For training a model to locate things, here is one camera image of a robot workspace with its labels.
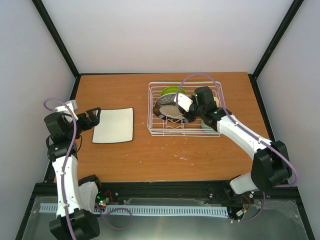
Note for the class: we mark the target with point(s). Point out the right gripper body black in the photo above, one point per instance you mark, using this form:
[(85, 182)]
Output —
[(199, 110)]

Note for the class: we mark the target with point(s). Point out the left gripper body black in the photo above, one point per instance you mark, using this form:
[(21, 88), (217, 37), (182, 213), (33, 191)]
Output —
[(86, 125)]

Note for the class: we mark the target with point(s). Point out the yellow ceramic mug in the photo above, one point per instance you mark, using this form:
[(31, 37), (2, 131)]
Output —
[(217, 101)]

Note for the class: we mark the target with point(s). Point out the light green ceramic bowl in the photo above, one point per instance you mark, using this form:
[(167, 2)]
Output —
[(204, 126)]

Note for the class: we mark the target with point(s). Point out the white wire dish rack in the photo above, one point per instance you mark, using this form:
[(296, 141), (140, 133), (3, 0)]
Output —
[(167, 128)]

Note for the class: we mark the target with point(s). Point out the white square plate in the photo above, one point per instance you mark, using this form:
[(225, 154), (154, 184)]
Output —
[(115, 126)]

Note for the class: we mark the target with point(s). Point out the green plastic plate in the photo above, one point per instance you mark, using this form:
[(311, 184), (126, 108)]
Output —
[(172, 90)]

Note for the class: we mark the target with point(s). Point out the dark brown round plate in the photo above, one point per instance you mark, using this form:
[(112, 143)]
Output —
[(166, 110)]

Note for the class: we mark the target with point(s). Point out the patterned round plate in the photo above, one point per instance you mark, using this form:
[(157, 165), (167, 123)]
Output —
[(166, 98)]

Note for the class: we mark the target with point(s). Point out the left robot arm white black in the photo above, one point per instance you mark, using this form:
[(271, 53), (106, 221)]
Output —
[(75, 218)]

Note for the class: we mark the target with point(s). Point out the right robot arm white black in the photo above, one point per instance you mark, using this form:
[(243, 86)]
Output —
[(270, 160)]

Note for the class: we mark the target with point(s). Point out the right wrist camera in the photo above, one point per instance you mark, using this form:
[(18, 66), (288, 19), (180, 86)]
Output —
[(183, 101)]

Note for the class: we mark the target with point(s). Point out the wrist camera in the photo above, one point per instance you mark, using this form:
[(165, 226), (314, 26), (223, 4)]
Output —
[(183, 101), (71, 104)]

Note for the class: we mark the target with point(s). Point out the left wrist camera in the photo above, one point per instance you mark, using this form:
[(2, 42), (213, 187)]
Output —
[(71, 104)]

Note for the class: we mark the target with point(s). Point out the black frame rail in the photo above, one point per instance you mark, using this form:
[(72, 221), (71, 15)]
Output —
[(211, 192)]

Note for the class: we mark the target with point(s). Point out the light blue cable duct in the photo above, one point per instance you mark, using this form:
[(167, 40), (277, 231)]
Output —
[(149, 210)]

